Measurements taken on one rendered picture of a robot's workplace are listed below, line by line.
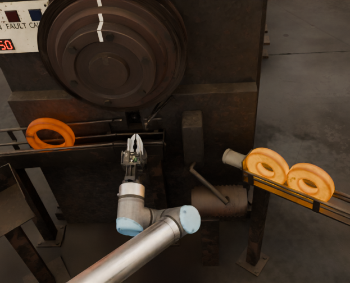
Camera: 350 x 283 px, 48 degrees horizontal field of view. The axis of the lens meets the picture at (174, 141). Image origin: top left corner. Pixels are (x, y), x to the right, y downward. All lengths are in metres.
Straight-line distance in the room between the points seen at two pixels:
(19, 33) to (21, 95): 0.28
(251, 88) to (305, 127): 1.19
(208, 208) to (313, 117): 1.35
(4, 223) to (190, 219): 0.71
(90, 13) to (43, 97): 0.53
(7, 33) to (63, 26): 0.32
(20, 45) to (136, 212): 0.71
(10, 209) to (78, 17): 0.80
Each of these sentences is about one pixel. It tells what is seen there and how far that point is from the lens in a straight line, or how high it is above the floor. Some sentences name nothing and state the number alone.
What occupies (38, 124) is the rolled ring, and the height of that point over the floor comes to 0.82.
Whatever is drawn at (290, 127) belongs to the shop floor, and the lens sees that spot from 2.64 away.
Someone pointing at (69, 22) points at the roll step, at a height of 1.25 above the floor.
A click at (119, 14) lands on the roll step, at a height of 1.27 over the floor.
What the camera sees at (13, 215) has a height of 0.60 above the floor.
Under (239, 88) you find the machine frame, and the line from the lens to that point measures 1.50.
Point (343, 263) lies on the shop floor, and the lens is 2.12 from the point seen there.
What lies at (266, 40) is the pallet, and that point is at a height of 0.14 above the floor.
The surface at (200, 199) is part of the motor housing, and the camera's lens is 1.58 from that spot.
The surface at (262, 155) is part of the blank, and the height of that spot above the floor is 0.77.
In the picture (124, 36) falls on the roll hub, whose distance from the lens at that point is 1.15.
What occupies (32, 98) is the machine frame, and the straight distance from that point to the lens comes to 1.63.
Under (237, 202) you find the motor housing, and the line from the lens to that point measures 1.58.
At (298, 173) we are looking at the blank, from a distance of 1.37.
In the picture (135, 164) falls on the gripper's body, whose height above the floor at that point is 0.77.
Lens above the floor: 1.80
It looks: 46 degrees down
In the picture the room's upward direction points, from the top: 6 degrees counter-clockwise
